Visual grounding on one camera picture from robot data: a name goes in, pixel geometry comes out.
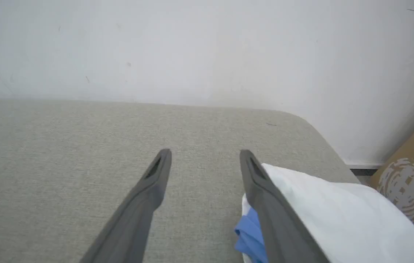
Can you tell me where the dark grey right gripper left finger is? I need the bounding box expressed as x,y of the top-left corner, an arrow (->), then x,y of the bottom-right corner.
80,148 -> 172,263

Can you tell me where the white wall baseboard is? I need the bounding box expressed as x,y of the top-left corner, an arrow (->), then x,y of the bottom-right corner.
343,160 -> 385,171

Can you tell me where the white shirt with blue sleeves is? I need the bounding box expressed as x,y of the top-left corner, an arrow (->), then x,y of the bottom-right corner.
234,163 -> 414,263

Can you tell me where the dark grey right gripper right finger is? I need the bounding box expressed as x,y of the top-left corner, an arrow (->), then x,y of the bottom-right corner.
239,149 -> 330,263

